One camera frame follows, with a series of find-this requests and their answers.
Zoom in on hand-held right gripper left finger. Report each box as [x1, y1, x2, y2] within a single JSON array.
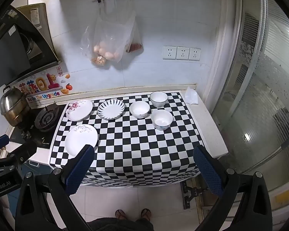
[[14, 144, 95, 231]]

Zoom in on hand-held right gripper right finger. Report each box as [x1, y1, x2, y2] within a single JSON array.
[[193, 145, 272, 231]]

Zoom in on white bowl blue red print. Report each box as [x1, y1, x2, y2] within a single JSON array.
[[151, 110, 173, 131]]

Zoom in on white bowl dark rim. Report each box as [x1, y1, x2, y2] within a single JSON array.
[[150, 91, 168, 108]]

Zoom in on black glass gas stove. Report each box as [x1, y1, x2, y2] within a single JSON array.
[[9, 103, 68, 150]]

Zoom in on white plate grey print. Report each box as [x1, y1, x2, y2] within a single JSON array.
[[65, 124, 98, 157]]

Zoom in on black stove burner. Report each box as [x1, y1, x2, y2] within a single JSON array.
[[34, 105, 60, 132]]

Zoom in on stainless steel pot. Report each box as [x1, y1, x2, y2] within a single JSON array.
[[0, 85, 30, 127]]

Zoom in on white plate pink floral print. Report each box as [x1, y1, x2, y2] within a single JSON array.
[[66, 99, 94, 122]]

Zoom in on black white checkered mat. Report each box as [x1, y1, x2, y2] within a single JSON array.
[[48, 91, 205, 187]]

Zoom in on white plate dark striped rim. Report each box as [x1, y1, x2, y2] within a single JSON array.
[[97, 99, 125, 120]]

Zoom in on person's dark pants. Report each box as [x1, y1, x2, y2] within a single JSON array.
[[87, 218, 155, 231]]

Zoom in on person's right foot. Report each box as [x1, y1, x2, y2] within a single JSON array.
[[140, 208, 152, 222]]

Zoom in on crumpled white tissue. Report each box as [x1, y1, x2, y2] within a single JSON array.
[[184, 86, 199, 105]]

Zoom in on frosted glass sliding door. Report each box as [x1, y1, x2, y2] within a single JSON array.
[[207, 0, 289, 217]]

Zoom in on plain white bowl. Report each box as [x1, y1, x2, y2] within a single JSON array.
[[130, 101, 150, 119]]

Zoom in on black range hood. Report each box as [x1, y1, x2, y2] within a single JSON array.
[[0, 2, 62, 88]]

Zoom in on clear bag with orange contents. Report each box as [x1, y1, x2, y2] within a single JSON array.
[[81, 25, 106, 66]]

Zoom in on clear plastic bag of eggs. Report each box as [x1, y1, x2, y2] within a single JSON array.
[[93, 3, 136, 63]]

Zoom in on clear bag with red contents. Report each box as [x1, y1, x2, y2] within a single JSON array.
[[125, 19, 143, 53]]

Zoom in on black metal folding frame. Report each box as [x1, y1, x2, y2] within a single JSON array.
[[181, 179, 208, 210]]

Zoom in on colourful wall sticker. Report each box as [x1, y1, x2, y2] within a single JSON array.
[[13, 66, 73, 104]]

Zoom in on white wall outlet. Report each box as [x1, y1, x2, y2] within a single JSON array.
[[163, 46, 177, 60], [176, 46, 190, 60], [188, 48, 201, 61]]

